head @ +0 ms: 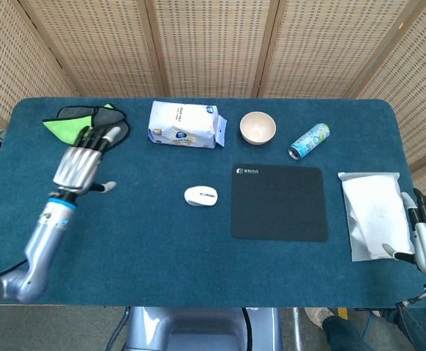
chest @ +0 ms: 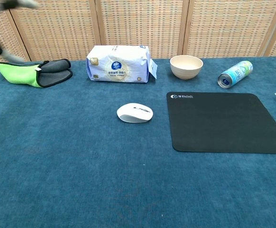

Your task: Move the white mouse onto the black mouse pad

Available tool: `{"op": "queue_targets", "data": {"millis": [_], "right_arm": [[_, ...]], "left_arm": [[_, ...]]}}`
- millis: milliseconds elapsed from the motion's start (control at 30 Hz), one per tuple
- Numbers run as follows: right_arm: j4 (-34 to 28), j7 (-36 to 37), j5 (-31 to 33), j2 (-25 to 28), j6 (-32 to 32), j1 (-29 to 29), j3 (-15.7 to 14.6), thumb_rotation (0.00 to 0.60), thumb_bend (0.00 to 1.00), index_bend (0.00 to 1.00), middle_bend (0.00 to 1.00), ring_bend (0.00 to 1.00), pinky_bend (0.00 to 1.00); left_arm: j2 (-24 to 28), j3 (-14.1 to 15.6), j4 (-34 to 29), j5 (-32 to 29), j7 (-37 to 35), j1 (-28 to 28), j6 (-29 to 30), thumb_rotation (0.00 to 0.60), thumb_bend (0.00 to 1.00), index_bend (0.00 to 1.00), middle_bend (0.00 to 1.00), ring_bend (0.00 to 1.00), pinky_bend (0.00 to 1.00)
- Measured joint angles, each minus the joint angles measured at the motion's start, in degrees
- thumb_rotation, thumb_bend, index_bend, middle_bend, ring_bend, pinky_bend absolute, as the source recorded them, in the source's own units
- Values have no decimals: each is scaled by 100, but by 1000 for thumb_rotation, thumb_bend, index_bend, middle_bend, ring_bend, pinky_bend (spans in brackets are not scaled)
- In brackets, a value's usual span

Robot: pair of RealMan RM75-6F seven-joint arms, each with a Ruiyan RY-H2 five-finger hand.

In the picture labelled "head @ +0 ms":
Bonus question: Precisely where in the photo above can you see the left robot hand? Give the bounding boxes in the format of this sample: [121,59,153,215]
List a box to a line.
[53,124,122,195]

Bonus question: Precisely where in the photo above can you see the white computer mouse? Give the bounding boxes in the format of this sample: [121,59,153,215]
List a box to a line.
[183,185,219,208]

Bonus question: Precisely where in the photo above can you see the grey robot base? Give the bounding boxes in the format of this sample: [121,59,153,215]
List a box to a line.
[124,306,283,351]

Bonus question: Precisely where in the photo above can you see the black mouse pad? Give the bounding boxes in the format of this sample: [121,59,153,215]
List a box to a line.
[231,163,329,243]

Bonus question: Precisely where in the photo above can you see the green and grey cloth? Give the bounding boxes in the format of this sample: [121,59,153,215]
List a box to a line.
[42,103,132,154]

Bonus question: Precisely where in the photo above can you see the white plastic pouch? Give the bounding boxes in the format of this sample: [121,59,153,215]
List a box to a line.
[337,171,416,263]

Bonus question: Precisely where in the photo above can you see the teal table cover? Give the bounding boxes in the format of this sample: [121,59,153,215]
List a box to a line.
[0,97,426,309]

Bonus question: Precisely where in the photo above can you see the white tissue pack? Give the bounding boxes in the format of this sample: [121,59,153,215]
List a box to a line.
[147,100,229,149]

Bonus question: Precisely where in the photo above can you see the person leg with shoe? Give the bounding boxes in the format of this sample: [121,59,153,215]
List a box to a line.
[304,306,377,351]

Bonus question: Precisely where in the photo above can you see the light blue drink can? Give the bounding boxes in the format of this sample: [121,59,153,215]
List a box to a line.
[288,122,331,161]

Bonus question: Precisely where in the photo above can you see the woven wooden folding screen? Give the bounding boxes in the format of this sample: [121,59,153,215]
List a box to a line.
[0,0,426,191]

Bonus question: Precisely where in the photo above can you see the beige bowl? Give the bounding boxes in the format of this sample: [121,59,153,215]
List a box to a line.
[239,111,277,146]

